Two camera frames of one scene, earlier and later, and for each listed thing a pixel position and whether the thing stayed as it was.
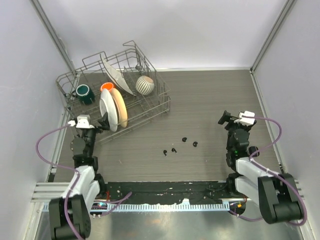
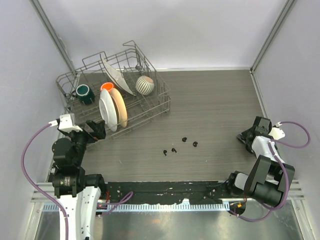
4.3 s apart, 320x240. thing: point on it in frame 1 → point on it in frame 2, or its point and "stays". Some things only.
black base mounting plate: [165, 192] stays
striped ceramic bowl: [145, 85] stays
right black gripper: [231, 123] → [245, 134]
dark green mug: [85, 95] stays
